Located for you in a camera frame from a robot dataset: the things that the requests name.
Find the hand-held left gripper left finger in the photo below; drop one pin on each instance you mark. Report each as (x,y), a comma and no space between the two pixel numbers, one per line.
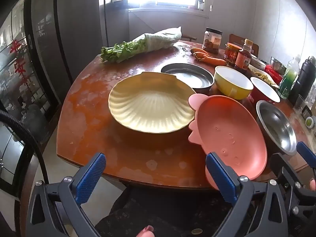
(91,175)

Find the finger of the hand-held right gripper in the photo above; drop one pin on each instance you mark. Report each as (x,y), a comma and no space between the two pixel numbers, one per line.
(279,165)
(305,151)

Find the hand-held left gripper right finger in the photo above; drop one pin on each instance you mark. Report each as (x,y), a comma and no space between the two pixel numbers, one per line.
(219,177)

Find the deep steel bowl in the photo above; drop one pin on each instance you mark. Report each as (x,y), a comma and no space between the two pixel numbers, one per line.
(276,128)

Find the pink crab-shaped plate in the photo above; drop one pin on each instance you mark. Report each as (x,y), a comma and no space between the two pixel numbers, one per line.
(222,133)

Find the red bowl white inside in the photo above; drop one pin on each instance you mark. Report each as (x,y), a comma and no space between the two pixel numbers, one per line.
(264,88)

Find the cream shell-shaped plate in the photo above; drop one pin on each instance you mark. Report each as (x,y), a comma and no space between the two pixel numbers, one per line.
(150,103)

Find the yellow bowl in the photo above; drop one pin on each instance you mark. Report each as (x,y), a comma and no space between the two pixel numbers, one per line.
(232,81)

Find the shallow steel plate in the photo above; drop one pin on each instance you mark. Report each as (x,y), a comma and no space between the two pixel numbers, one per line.
(187,75)

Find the person's right hand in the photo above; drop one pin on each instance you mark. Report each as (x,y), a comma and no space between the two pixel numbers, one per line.
(312,184)

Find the person's left hand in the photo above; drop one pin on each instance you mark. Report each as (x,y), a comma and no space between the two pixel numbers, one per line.
(145,231)

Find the small round green-white container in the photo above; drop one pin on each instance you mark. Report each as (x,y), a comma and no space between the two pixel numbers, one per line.
(310,122)

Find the small glass cup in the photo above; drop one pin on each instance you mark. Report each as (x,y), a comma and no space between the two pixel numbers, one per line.
(300,102)

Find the person's dark trousers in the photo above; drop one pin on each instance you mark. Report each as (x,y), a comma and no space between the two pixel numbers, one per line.
(160,214)

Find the black thermos flask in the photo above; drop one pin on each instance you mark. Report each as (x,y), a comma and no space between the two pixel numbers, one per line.
(303,79)

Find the green plastic bottle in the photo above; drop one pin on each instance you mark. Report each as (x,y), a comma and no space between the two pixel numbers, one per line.
(288,79)

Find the grey gas cylinder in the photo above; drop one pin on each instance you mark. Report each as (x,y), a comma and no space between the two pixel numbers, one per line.
(33,118)

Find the white dish with food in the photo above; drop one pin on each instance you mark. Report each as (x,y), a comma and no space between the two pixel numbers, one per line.
(264,77)

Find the red packet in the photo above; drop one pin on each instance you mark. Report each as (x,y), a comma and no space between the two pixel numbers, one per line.
(271,72)

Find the small steel bowl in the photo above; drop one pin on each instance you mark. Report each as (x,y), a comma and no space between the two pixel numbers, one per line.
(277,65)

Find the white patterned bowl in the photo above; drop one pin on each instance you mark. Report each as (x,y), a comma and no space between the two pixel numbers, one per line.
(258,63)

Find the brown sauce bottle yellow cap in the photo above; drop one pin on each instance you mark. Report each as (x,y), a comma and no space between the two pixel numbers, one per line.
(244,56)

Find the red sauce jar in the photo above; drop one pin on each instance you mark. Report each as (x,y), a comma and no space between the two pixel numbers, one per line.
(231,54)

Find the glass door with red decal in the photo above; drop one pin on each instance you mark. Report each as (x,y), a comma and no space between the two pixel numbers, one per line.
(14,66)

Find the brown wooden chair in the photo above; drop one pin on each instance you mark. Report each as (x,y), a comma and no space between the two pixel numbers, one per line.
(233,38)

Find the clear jar black lid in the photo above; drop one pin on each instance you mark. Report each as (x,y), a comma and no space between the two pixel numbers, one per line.
(211,40)

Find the dark wooden chair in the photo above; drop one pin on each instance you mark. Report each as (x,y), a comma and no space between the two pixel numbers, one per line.
(188,38)

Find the celery in plastic bag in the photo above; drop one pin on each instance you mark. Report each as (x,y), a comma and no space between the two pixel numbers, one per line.
(148,42)

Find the grey refrigerator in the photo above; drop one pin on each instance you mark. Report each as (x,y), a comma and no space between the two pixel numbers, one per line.
(81,17)

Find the small bottle on windowsill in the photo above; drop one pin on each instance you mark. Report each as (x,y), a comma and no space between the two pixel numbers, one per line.
(200,5)

